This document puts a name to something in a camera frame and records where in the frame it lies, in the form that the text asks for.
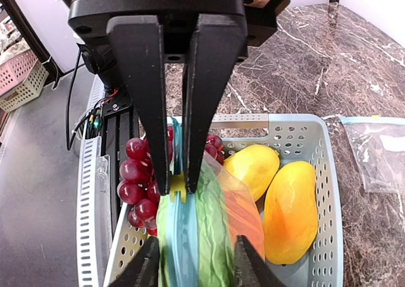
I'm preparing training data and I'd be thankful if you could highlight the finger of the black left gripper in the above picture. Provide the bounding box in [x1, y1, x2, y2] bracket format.
[106, 15, 170, 195]
[182, 14, 247, 193]

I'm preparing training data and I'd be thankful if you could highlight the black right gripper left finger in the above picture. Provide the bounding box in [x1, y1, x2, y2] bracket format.
[108, 236, 159, 287]

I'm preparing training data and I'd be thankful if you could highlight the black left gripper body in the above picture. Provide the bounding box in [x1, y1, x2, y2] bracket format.
[62, 0, 290, 74]

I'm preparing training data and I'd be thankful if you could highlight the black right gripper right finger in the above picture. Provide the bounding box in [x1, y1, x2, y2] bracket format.
[234, 235, 285, 287]

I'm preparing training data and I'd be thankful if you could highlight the green cucumber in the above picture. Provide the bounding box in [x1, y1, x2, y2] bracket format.
[156, 162, 234, 286]

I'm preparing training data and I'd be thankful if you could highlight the orange fruit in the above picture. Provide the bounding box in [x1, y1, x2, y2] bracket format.
[223, 189, 265, 260]

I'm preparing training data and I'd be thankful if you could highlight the clear zip bag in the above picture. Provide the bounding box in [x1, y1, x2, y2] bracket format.
[156, 117, 264, 286]
[339, 115, 404, 194]

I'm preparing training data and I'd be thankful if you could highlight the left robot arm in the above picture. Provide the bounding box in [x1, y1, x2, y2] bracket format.
[63, 0, 290, 195]

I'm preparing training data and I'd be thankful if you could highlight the yellow banana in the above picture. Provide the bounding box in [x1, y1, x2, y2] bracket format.
[263, 161, 318, 265]

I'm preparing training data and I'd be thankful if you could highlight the purple grape bunch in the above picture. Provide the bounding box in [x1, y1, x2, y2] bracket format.
[116, 125, 225, 237]

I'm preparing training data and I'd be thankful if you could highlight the yellow mango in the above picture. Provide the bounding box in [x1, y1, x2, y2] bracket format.
[223, 144, 280, 201]

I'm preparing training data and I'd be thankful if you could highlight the background cream storage basket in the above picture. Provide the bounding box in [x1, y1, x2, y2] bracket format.
[1, 40, 49, 113]

